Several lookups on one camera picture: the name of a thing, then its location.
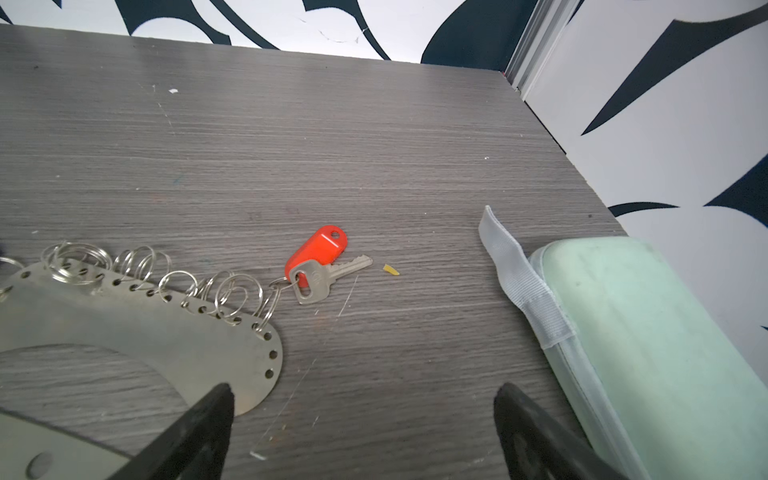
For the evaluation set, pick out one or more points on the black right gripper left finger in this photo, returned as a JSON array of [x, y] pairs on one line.
[[193, 447]]

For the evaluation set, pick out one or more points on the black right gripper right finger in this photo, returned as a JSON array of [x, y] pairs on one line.
[[536, 446]]

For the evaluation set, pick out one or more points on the silver key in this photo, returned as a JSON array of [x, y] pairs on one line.
[[321, 277]]

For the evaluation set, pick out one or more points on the perforated metal crescent plate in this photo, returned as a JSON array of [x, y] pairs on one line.
[[189, 342]]

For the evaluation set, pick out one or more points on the mint green glasses case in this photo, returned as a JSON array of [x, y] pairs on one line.
[[658, 389]]

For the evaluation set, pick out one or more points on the small yellow debris chip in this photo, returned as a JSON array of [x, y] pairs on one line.
[[391, 270]]

